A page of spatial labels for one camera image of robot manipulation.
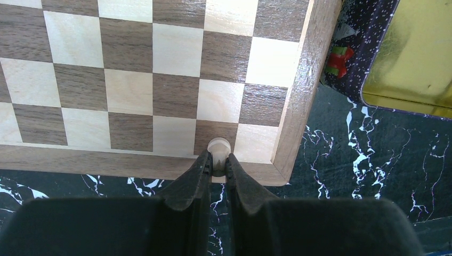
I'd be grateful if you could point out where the wooden chess board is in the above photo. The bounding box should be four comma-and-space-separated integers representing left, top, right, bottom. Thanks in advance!
1, 1, 342, 186

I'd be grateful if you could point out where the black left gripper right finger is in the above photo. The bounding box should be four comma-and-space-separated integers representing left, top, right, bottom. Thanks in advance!
225, 153, 277, 255

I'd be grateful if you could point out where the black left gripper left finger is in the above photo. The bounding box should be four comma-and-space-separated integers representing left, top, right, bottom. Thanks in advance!
157, 150, 213, 255

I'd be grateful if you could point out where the empty gold square tin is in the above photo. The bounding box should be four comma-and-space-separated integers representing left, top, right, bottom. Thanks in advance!
320, 1, 451, 120

